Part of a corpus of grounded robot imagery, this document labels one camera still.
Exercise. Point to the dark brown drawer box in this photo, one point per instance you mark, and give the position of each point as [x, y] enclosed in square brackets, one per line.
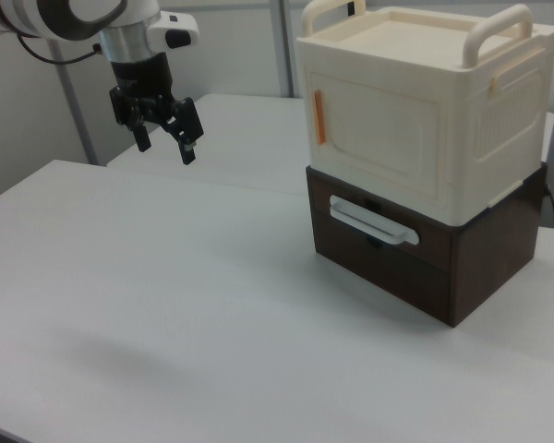
[489, 267]

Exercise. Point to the grey aluminium frame post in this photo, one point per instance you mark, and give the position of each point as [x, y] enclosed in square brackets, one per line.
[279, 46]
[74, 101]

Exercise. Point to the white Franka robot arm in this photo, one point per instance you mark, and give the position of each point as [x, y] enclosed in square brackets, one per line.
[51, 14]

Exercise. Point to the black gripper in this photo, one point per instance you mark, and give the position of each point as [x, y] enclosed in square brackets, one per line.
[140, 78]

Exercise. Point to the cream plastic cabinet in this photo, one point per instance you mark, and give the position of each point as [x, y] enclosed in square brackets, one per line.
[489, 138]

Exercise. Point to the cream cabinet door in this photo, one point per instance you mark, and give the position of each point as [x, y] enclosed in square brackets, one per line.
[378, 134]

